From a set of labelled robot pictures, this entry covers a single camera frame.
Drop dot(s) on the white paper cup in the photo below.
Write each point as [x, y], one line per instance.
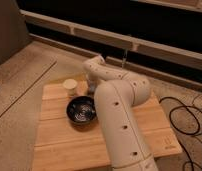
[70, 85]

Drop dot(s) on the white window rail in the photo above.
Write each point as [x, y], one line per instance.
[149, 48]

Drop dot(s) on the wooden board table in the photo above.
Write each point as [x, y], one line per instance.
[62, 146]

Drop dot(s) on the grey cabinet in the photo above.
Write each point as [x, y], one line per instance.
[14, 35]

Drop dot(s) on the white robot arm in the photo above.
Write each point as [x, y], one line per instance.
[117, 92]

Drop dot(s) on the dark ceramic bowl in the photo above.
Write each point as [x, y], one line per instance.
[81, 110]

